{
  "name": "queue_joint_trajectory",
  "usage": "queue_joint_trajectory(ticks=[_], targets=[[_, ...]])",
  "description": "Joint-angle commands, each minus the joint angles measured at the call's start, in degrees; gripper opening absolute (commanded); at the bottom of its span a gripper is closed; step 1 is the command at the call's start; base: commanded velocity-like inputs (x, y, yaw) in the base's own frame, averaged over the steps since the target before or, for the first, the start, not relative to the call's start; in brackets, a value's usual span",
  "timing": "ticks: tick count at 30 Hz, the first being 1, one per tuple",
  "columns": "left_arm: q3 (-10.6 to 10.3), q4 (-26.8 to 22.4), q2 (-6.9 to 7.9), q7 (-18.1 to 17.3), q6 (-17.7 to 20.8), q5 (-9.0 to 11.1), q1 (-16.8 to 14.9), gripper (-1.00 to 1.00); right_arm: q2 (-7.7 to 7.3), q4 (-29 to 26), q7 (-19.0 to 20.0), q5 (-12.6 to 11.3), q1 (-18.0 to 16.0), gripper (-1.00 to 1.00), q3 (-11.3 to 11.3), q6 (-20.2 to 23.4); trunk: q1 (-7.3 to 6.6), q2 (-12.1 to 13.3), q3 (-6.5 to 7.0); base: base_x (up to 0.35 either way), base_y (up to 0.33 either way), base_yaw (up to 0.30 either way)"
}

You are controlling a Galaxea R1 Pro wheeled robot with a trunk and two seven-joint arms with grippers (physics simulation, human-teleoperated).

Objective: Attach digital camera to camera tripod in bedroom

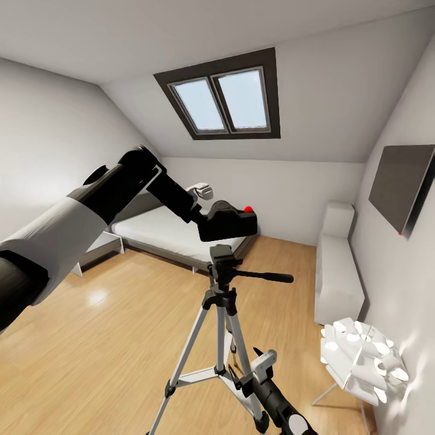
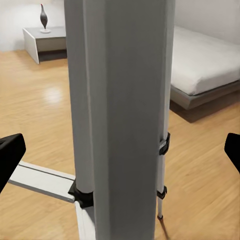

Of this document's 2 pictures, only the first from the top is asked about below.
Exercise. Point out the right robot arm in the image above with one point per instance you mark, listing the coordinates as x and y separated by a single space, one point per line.
260 382

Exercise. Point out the bookcase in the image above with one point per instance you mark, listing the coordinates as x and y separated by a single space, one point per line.
338 291

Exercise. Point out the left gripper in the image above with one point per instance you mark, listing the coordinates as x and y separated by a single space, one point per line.
182 204

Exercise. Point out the fixed window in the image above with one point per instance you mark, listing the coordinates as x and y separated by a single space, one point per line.
227 99

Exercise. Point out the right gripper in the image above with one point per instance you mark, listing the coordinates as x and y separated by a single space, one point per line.
250 384

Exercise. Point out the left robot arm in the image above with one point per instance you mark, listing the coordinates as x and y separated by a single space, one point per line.
36 259

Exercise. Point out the camera tripod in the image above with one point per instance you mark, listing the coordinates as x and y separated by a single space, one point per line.
228 335

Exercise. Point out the digital camera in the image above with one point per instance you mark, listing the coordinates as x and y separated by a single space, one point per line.
228 222

